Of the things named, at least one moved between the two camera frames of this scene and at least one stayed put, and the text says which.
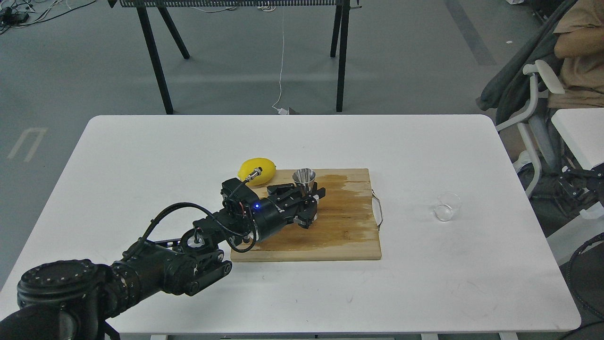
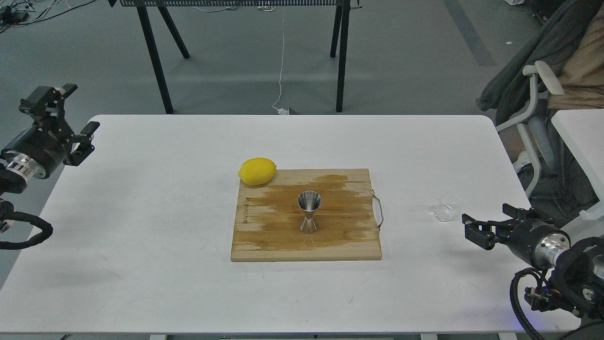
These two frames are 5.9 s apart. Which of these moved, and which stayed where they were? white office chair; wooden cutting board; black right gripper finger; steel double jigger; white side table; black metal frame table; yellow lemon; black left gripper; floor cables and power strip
Moved: black right gripper finger; steel double jigger; black left gripper
Stayed: wooden cutting board; white side table; white office chair; yellow lemon; floor cables and power strip; black metal frame table
